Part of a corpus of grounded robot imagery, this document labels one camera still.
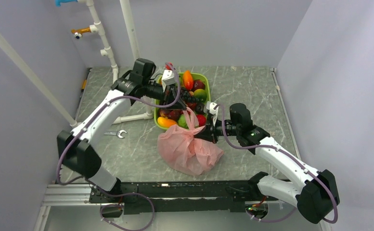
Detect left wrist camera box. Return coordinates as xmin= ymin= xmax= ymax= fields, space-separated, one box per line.
xmin=161 ymin=63 xmax=178 ymax=91

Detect pink plastic bag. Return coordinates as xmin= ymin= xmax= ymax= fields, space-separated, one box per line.
xmin=157 ymin=108 xmax=224 ymax=176

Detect green yellow mango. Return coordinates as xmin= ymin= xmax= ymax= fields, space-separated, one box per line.
xmin=193 ymin=89 xmax=207 ymax=102

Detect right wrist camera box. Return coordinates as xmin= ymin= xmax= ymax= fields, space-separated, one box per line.
xmin=204 ymin=101 xmax=219 ymax=126

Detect blue pipe fitting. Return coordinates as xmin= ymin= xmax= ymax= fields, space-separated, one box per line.
xmin=54 ymin=0 xmax=78 ymax=7

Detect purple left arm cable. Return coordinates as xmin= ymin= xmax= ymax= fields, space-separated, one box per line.
xmin=55 ymin=63 xmax=182 ymax=231

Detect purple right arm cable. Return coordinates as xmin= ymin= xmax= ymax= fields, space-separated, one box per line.
xmin=215 ymin=103 xmax=339 ymax=224

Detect light green sugar apple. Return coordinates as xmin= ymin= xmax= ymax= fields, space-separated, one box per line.
xmin=177 ymin=115 xmax=188 ymax=129

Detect dark red apple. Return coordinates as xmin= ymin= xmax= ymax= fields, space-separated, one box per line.
xmin=192 ymin=79 xmax=206 ymax=91

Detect yellow orange mango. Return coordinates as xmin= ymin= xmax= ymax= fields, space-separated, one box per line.
xmin=157 ymin=116 xmax=178 ymax=129

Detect dark grape bunch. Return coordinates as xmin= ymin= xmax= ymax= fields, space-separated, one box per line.
xmin=181 ymin=90 xmax=204 ymax=103

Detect orange papaya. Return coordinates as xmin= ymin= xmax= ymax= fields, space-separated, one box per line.
xmin=182 ymin=70 xmax=194 ymax=91

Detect white pvc pipe frame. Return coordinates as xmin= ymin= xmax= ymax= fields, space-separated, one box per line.
xmin=0 ymin=0 xmax=140 ymax=127

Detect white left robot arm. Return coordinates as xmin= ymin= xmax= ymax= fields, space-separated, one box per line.
xmin=56 ymin=58 xmax=186 ymax=202

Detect orange pipe valve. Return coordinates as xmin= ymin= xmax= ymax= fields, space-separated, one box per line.
xmin=71 ymin=27 xmax=92 ymax=39

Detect small red apple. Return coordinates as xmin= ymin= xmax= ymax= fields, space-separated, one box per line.
xmin=196 ymin=114 xmax=206 ymax=127

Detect dark purple plum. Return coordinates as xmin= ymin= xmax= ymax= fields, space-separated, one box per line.
xmin=158 ymin=108 xmax=182 ymax=121

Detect dark mangosteen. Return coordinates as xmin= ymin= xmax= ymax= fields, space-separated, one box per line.
xmin=194 ymin=103 xmax=206 ymax=115

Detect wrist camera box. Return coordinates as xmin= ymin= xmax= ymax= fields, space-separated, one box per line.
xmin=204 ymin=101 xmax=219 ymax=126
xmin=161 ymin=63 xmax=178 ymax=91

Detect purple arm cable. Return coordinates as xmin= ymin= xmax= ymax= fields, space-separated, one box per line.
xmin=215 ymin=103 xmax=339 ymax=224
xmin=55 ymin=63 xmax=182 ymax=231

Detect orange handled tool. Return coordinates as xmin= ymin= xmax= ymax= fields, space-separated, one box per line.
xmin=81 ymin=80 xmax=87 ymax=92

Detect steel wrench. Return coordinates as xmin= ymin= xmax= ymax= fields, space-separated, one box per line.
xmin=104 ymin=129 xmax=128 ymax=139

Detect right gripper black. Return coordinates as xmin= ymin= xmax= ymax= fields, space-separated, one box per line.
xmin=194 ymin=115 xmax=241 ymax=144

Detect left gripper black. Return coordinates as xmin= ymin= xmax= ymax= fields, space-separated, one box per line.
xmin=143 ymin=80 xmax=187 ymax=111

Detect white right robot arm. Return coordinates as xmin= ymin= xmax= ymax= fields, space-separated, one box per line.
xmin=196 ymin=102 xmax=340 ymax=224

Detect green plastic fruit tray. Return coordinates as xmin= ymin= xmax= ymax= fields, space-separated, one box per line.
xmin=154 ymin=72 xmax=211 ymax=130

